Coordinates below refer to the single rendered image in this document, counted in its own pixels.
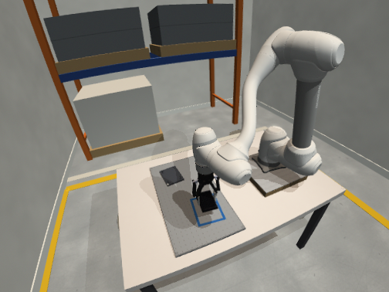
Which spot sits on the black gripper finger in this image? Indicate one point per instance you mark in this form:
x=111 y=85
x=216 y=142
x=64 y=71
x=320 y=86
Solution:
x=215 y=190
x=197 y=193

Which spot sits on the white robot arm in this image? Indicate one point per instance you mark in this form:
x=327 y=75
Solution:
x=311 y=55

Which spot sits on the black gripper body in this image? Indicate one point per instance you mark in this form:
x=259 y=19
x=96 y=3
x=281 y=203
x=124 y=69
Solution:
x=205 y=177

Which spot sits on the black well plate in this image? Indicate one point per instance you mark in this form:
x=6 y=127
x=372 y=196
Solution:
x=207 y=201

